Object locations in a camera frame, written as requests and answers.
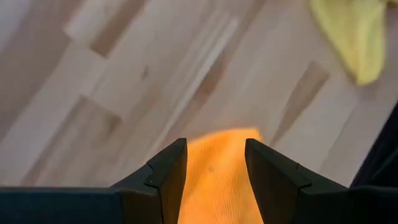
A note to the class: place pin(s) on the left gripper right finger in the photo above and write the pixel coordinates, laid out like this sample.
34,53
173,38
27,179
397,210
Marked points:
273,180

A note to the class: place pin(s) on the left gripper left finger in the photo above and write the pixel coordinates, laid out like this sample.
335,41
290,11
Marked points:
161,180

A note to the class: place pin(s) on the black aluminium table frame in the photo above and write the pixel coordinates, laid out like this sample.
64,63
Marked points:
382,155

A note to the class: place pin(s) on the orange microfiber towel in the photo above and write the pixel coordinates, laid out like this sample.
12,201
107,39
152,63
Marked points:
217,180

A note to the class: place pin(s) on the yellow microfiber towel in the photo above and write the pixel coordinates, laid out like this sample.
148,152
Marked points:
357,37

